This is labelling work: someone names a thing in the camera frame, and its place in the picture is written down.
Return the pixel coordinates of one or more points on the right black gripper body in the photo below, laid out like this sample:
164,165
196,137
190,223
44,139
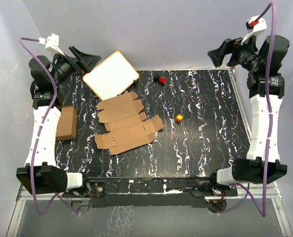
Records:
245,56

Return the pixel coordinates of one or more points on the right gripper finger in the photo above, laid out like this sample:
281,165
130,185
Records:
227,47
217,56

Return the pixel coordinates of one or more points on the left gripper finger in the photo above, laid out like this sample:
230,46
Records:
91,60
78,64

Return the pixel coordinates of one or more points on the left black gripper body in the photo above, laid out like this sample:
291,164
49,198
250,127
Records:
63,70

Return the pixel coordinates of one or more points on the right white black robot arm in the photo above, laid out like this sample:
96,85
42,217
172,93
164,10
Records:
262,156

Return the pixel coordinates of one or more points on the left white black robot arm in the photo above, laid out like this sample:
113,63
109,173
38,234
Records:
40,173

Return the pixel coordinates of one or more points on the folded brown cardboard box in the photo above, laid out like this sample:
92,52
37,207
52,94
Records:
66,127

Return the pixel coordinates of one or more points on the red and black knob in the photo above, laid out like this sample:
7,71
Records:
161,80

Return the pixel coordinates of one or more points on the small orange cube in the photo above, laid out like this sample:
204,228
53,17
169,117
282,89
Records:
179,118

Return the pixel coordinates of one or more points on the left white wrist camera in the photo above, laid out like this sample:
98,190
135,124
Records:
51,44

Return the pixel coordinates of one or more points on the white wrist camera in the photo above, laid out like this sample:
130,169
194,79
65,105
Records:
256,25
51,44

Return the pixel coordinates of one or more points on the white board with wooden frame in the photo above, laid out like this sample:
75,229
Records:
111,77

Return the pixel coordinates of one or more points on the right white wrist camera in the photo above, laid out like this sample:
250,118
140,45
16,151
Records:
256,25

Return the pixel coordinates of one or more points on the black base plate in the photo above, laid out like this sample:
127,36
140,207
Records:
182,191

